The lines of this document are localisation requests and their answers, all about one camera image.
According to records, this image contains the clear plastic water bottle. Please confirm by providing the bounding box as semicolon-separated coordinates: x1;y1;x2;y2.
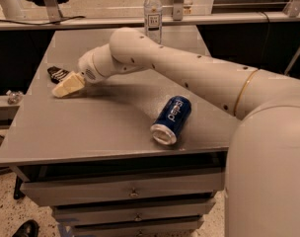
143;0;163;43

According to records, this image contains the grey drawer cabinet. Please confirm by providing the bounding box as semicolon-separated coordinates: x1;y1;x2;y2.
0;27;237;237

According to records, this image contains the black shoe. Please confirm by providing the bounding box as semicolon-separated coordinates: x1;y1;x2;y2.
12;220;39;237

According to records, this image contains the black cable on rail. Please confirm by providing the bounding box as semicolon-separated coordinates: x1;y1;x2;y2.
0;15;87;27

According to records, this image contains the small clear glass object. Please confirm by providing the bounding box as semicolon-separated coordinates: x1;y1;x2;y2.
6;90;24;105

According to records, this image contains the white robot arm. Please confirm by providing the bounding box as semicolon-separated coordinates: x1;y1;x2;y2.
52;28;300;237

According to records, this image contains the grey metal rail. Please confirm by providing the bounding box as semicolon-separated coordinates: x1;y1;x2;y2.
0;12;300;31

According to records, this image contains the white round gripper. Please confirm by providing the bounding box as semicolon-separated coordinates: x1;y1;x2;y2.
51;46;108;98

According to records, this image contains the grey metal bracket post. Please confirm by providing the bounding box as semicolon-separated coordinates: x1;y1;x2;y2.
172;0;184;21

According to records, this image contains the blue pepsi can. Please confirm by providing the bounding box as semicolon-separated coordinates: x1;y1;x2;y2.
150;96;191;145

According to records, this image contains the black rxbar chocolate wrapper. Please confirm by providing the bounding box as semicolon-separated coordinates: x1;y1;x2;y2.
47;66;69;84

